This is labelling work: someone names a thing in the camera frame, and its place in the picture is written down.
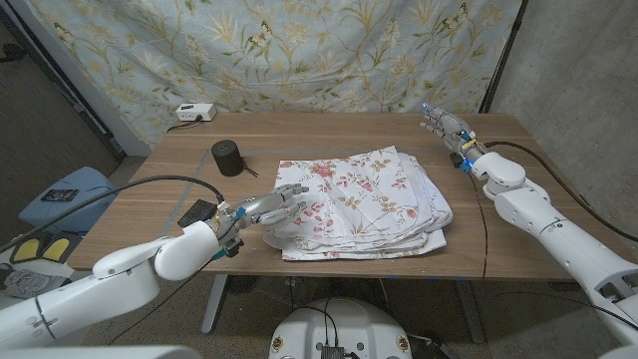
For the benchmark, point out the grey metal table leg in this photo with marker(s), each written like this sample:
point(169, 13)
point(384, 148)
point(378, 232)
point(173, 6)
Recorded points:
point(213, 304)
point(468, 309)

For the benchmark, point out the white power strip box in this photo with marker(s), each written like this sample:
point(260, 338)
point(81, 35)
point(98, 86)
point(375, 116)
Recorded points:
point(195, 111)

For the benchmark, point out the black and yellow foot pedal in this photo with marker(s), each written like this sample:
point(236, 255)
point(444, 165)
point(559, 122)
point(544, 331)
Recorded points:
point(30, 249)

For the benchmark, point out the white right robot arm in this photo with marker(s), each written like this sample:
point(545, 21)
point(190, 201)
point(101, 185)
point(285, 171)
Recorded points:
point(548, 219)

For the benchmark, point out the blue padded stool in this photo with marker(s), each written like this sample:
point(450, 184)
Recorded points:
point(70, 199)

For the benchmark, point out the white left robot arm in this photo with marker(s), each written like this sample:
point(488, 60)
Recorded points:
point(124, 269)

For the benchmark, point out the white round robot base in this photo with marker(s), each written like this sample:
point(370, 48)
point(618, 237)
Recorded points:
point(359, 324)

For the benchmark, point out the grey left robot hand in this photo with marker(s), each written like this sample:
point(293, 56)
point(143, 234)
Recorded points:
point(264, 204)

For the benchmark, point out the grey sneaker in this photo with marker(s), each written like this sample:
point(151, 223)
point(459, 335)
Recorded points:
point(30, 284)

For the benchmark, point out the black power brick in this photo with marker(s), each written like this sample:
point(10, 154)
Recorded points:
point(438, 349)

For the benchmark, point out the pale blue floral backdrop cloth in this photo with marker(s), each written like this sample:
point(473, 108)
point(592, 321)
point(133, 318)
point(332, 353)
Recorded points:
point(199, 60)

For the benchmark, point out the black flat package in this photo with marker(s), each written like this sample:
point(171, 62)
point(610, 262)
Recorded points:
point(197, 214)

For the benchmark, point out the black cylindrical speaker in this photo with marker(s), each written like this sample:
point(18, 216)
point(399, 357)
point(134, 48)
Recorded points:
point(226, 157)

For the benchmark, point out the black module on robot base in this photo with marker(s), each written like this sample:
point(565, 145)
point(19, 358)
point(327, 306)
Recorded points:
point(333, 353)

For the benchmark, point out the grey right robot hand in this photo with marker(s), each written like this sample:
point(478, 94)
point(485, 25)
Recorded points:
point(456, 134)

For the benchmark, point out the black backdrop stand pole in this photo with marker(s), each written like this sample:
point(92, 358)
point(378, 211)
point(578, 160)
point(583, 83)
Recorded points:
point(503, 55)

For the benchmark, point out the white cloth with red flowers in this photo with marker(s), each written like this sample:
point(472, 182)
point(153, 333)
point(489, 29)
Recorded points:
point(364, 204)

